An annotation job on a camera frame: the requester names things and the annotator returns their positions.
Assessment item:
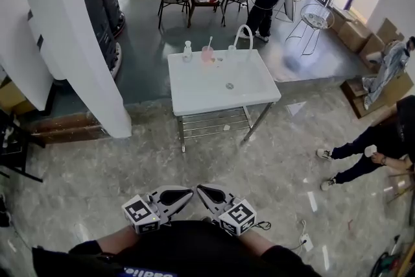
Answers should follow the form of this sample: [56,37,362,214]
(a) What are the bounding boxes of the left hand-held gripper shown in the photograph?
[122,185,195,235]

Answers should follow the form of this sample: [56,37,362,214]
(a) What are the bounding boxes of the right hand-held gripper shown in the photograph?
[196,183,258,237]

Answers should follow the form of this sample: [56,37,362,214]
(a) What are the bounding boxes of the pink translucent cup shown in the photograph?
[201,45,215,64]

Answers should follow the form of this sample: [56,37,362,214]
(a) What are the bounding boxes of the person's right forearm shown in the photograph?
[239,232,276,254]

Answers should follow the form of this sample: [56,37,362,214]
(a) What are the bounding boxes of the person's left forearm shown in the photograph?
[97,225,141,254]

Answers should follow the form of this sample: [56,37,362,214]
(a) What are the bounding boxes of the person's black clothing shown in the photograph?
[31,220,322,277]

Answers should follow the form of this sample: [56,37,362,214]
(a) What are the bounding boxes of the metal sink stand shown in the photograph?
[176,102,277,153]

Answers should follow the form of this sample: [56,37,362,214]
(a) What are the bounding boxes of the white paper strip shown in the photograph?
[307,191,318,213]

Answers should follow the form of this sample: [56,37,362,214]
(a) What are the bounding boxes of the white ceramic sink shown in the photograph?
[167,49,282,117]

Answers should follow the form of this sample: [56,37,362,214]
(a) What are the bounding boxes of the clear soap bottle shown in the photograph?
[182,40,194,63]

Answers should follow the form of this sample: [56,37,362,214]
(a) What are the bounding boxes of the white curved faucet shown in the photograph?
[226,24,254,63]

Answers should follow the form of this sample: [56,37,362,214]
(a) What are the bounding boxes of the black metal rack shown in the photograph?
[0,109,45,184]

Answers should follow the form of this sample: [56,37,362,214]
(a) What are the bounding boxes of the green black tool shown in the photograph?
[370,251,405,277]

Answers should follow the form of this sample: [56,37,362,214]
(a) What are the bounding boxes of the cardboard box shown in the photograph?
[0,80,33,116]
[326,6,357,34]
[359,34,386,68]
[338,19,373,53]

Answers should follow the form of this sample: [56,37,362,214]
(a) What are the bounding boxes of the black coffee machines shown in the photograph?
[80,0,123,79]

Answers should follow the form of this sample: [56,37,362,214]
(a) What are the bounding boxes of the flat cardboard sheet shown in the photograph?
[385,73,415,108]

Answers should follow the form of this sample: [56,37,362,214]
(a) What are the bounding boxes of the flat cardboard sheets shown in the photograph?
[375,18,406,45]

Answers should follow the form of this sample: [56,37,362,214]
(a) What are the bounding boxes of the white power strip with cable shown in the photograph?
[290,220,314,253]

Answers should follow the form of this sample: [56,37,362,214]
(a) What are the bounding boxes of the white wire chair with cushion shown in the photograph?
[285,3,335,56]

